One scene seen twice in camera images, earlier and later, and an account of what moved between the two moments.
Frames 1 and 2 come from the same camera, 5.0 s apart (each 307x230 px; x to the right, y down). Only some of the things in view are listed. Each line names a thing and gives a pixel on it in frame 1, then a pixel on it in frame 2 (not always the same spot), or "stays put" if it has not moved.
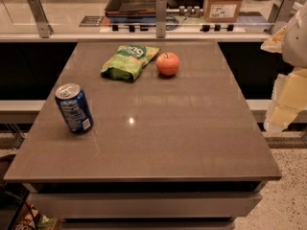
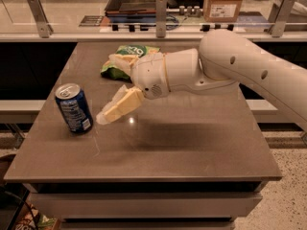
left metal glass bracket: x=45 y=29 stays put
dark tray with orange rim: x=133 y=1 stays put
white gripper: x=296 y=42 -> x=149 y=75
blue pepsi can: x=72 y=103 stays put
